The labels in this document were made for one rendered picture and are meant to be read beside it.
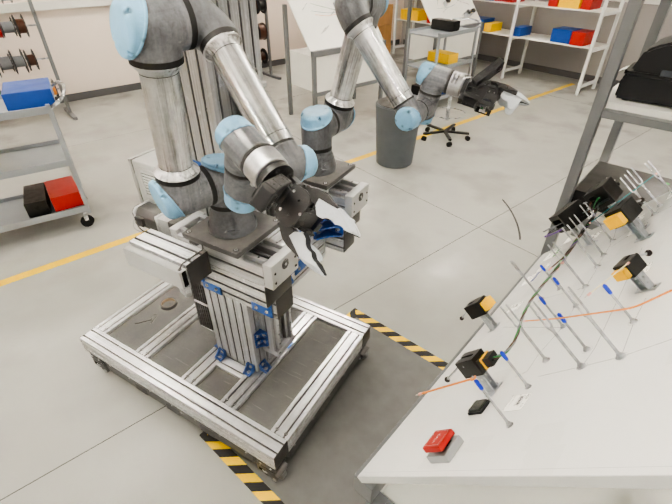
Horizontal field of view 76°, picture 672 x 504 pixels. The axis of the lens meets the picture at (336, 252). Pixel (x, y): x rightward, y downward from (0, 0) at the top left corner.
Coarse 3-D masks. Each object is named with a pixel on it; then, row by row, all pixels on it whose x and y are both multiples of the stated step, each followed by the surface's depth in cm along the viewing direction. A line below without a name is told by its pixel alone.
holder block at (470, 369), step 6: (480, 348) 92; (468, 354) 94; (474, 354) 91; (480, 354) 91; (462, 360) 93; (468, 360) 90; (474, 360) 90; (456, 366) 94; (462, 366) 93; (468, 366) 91; (474, 366) 90; (462, 372) 94; (468, 372) 92; (474, 372) 91; (480, 372) 90
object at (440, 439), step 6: (438, 432) 84; (444, 432) 82; (450, 432) 81; (432, 438) 83; (438, 438) 81; (444, 438) 80; (450, 438) 80; (426, 444) 82; (432, 444) 81; (438, 444) 79; (444, 444) 79; (426, 450) 82; (432, 450) 80; (438, 450) 79
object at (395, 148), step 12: (384, 108) 406; (384, 120) 412; (384, 132) 419; (396, 132) 414; (408, 132) 416; (384, 144) 427; (396, 144) 422; (408, 144) 425; (384, 156) 435; (396, 156) 430; (408, 156) 434; (396, 168) 440
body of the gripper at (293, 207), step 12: (276, 168) 74; (288, 168) 76; (264, 180) 74; (288, 192) 72; (300, 192) 71; (288, 204) 72; (300, 204) 70; (312, 204) 71; (276, 216) 73; (288, 216) 72; (300, 216) 70; (312, 216) 74; (300, 228) 73; (312, 228) 76
